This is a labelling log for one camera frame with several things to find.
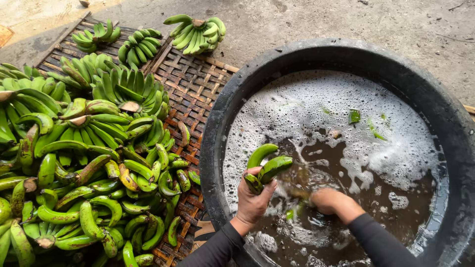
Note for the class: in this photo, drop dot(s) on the person's right hand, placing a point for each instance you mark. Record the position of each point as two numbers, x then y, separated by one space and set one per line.
330 201

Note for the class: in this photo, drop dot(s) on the person's left hand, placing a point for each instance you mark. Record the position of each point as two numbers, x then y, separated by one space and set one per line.
250 202

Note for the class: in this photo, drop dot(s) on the small green banana cluster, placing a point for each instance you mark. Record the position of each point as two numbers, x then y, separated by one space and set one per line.
272 168

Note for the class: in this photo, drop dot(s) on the foamy brown wash water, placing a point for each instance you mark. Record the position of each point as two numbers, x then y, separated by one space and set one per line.
371 167

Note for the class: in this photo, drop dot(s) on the brown sandal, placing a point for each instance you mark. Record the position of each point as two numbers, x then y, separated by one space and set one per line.
203 233

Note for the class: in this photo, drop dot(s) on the thin green peel scrap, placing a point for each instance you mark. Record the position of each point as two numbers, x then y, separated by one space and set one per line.
375 132

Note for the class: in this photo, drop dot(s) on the green leaf scrap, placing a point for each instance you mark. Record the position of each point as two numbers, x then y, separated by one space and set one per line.
354 116

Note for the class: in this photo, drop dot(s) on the brown-spotted single banana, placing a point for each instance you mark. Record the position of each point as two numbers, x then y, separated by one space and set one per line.
184 133

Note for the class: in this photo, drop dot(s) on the brown woven bamboo mat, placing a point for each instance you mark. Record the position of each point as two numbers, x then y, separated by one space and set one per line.
193 89

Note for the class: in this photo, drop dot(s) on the large black rubber basin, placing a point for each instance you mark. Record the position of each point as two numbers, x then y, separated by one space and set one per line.
456 122

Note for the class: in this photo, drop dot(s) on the wooden stick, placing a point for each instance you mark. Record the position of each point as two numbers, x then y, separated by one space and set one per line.
469 109

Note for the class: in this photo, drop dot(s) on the green banana bunch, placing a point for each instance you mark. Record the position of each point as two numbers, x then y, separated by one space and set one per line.
196 34
95 36
139 46

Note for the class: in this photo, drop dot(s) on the heap of green banana bunches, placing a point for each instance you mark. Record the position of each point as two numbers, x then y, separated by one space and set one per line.
74 155

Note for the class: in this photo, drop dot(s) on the dark woven bamboo mat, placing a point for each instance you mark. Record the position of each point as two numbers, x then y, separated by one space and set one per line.
63 48

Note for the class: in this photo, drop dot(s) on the orange woven board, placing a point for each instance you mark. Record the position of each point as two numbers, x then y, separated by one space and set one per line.
4 35

